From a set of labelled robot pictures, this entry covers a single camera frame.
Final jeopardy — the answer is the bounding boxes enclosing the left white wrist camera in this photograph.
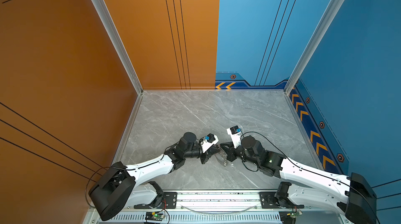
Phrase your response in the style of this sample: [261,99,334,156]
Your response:
[199,133,218,153]

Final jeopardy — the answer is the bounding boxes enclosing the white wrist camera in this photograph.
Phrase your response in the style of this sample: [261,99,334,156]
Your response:
[227,125,242,148]
[199,133,218,153]

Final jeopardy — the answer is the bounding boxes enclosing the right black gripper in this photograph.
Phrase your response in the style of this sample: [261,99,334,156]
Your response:
[218,141,260,168]

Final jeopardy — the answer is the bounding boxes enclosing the aluminium front rail frame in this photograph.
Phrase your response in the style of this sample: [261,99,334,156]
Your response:
[107,190,351,224]

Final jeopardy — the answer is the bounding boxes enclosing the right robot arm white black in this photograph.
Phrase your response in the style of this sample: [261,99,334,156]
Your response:
[220,133,380,224]

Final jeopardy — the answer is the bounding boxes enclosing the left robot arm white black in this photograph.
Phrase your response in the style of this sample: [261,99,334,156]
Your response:
[86,132,220,221]

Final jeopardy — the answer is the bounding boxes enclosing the clear cable on rail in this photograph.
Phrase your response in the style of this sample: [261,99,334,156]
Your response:
[181,205,256,215]

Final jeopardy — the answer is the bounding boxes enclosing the right green circuit board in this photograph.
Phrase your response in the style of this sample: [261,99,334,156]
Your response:
[279,209,303,224]

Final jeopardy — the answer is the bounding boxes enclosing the left green circuit board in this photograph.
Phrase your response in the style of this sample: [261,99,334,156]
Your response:
[144,212,166,224]

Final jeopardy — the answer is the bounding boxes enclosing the right corner aluminium post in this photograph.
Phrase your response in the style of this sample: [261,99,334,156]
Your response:
[284,0,345,95]

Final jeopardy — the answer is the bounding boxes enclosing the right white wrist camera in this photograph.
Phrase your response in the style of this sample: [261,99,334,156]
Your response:
[227,125,242,148]

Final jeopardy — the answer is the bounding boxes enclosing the left corner aluminium post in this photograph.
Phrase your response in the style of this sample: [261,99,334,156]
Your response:
[91,0,143,95]

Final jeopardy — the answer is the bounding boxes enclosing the corner aluminium post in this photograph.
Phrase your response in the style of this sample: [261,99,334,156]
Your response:
[91,0,143,95]
[284,0,345,95]

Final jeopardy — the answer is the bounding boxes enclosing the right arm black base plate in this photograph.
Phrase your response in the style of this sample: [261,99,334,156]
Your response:
[259,191,305,209]

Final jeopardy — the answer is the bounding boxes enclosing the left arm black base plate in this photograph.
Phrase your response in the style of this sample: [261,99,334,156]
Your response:
[134,192,178,209]

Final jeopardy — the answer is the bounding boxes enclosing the green circuit board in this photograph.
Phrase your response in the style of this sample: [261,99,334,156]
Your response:
[144,212,166,224]
[279,209,303,224]

